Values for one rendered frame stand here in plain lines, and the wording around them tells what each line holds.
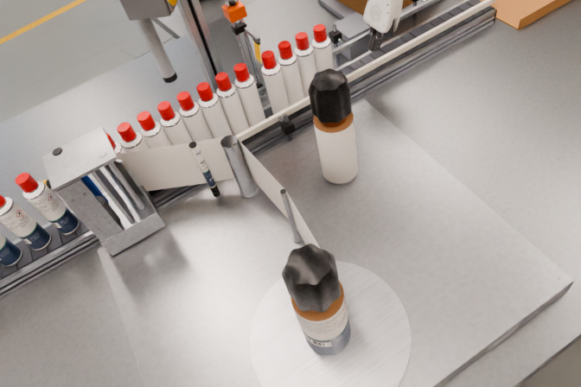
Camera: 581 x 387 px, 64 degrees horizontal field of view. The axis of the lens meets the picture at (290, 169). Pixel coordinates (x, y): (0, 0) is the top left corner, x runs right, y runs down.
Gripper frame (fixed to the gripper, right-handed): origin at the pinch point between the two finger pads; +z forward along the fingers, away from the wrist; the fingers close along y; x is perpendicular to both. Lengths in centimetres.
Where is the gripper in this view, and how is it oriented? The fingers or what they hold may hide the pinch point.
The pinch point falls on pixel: (374, 43)
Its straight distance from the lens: 142.1
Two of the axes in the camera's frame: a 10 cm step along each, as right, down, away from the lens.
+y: 5.1, 6.1, -6.1
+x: 8.5, -2.5, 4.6
